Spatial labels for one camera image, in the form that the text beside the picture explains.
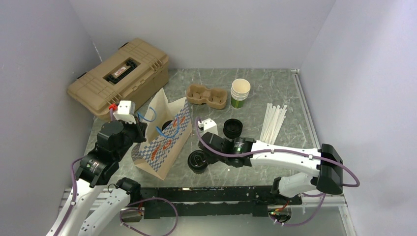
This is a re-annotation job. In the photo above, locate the white paper coffee cup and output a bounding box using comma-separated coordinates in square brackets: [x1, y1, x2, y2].
[192, 168, 206, 175]

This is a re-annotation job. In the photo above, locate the blue checkered paper bag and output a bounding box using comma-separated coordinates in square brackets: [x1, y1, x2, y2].
[131, 89, 192, 180]

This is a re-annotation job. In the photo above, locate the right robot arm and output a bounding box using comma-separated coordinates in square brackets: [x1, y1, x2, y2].
[199, 132, 343, 204]

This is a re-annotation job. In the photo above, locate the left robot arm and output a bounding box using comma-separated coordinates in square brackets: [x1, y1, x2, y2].
[47, 118, 147, 236]

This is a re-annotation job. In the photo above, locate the stack of black lids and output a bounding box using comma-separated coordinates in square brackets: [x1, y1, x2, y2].
[223, 118, 243, 139]

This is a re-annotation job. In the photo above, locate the brown cardboard cup carrier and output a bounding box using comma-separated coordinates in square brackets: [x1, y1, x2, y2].
[186, 84, 228, 110]

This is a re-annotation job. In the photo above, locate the bundle of white straws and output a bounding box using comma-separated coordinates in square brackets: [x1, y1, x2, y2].
[260, 103, 288, 145]

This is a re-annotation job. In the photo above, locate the stack of paper cups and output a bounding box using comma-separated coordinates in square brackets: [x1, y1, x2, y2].
[231, 78, 251, 109]

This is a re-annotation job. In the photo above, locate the tan plastic toolbox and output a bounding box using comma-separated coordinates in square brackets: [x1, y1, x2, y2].
[67, 38, 169, 121]

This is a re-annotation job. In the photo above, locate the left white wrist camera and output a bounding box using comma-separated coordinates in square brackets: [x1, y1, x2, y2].
[109, 100, 137, 124]

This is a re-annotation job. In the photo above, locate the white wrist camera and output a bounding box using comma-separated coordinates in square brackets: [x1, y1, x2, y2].
[109, 100, 137, 124]
[197, 118, 218, 136]

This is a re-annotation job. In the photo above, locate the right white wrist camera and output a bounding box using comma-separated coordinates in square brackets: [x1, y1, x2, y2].
[197, 118, 218, 136]

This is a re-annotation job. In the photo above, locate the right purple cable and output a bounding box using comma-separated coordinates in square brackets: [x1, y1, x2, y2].
[194, 117, 360, 228]

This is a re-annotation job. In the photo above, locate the purple cable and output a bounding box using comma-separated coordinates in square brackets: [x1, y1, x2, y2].
[54, 109, 179, 236]
[194, 117, 360, 228]

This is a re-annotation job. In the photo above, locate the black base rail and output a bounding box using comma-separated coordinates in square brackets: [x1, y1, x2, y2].
[107, 177, 294, 219]

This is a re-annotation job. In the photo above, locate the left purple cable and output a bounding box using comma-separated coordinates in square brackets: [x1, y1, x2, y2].
[54, 109, 179, 236]

